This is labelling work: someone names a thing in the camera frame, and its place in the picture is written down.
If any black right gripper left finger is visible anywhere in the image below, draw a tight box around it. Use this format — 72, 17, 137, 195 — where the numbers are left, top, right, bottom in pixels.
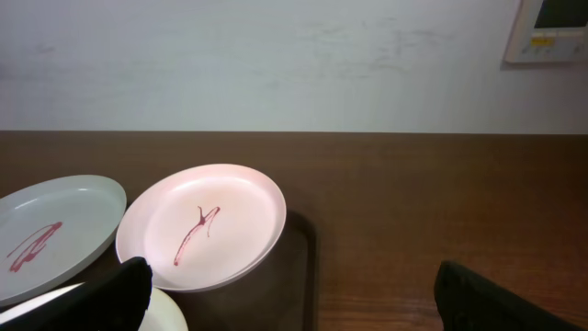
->
1, 257, 153, 331

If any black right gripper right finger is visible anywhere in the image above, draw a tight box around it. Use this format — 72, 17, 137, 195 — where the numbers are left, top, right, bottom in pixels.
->
434, 261, 582, 331

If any cream white plate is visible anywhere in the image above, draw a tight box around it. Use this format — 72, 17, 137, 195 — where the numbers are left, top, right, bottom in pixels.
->
1, 283, 188, 331

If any pale green plate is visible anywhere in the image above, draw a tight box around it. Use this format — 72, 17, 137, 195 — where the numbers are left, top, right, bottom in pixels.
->
1, 175, 127, 307

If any pink plate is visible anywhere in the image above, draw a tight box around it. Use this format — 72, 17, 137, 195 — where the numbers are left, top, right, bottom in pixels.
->
115, 164, 287, 292

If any dark brown serving tray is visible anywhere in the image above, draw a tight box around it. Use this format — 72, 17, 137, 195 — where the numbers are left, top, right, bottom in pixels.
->
167, 210, 320, 331

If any white wall control panel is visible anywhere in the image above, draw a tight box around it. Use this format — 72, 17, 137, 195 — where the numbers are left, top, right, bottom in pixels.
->
503, 0, 587, 64

